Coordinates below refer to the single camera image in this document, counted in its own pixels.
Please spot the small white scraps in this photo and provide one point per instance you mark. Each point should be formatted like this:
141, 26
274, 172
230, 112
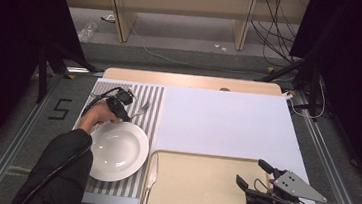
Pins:
220, 47

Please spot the silver table knife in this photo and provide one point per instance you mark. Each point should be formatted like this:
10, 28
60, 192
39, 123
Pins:
152, 179

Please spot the black tripod stand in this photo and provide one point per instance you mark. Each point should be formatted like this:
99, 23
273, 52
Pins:
313, 94
42, 75

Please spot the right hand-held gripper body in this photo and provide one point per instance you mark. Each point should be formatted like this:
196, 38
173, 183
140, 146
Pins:
294, 186

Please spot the white deep plate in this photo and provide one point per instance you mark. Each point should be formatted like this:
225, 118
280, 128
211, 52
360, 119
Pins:
119, 151

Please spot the aluminium floor rail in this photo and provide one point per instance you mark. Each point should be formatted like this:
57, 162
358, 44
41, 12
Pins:
13, 152
336, 170

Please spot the beige plastic tray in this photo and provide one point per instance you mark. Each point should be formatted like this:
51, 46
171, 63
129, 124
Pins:
207, 191

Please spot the clear plastic bag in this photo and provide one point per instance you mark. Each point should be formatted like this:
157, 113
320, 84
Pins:
87, 32

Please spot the small black white object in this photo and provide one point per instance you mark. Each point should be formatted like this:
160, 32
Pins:
109, 18

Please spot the person's left hand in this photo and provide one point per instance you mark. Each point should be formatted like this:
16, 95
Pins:
100, 114

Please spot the light wooden shelf unit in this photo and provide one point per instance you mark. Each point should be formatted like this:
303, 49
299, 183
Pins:
185, 2

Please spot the dark curtain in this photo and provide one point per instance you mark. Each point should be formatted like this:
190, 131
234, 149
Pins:
6, 48
358, 82

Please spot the white table cover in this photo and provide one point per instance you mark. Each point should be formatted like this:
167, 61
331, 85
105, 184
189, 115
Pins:
227, 126

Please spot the grey striped placemat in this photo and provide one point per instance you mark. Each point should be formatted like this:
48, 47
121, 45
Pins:
150, 105

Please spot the silver fork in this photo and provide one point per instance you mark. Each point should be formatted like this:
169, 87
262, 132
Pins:
143, 109

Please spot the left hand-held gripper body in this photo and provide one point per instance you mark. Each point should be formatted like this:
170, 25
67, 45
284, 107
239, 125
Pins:
123, 98

